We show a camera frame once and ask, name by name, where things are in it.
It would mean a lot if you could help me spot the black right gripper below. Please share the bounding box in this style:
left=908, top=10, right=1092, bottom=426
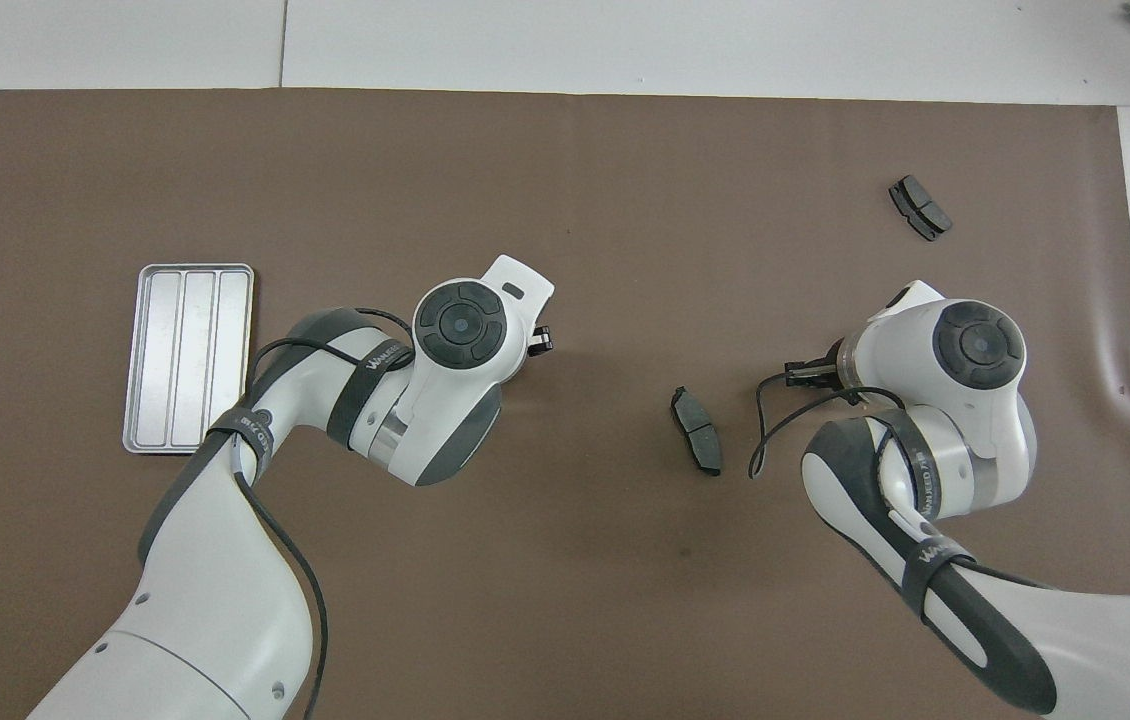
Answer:
left=784, top=338, right=866, bottom=406

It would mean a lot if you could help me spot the silver metal tray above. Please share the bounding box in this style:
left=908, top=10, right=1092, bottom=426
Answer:
left=122, top=263, right=256, bottom=456

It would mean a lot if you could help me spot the long grey brake pad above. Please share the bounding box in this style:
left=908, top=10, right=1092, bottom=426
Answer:
left=671, top=386, right=725, bottom=478

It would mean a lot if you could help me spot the brown table mat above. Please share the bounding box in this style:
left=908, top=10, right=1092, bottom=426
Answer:
left=0, top=88, right=1130, bottom=720

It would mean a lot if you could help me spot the short grey brake pad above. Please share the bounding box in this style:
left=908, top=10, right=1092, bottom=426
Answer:
left=889, top=175, right=953, bottom=243

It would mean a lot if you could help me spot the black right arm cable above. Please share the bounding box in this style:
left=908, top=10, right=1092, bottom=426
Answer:
left=748, top=368, right=911, bottom=481

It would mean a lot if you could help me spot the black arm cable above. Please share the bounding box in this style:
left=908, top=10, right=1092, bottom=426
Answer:
left=748, top=368, right=911, bottom=481
left=225, top=305, right=416, bottom=720

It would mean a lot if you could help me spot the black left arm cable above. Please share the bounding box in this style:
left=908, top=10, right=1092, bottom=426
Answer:
left=225, top=305, right=416, bottom=720

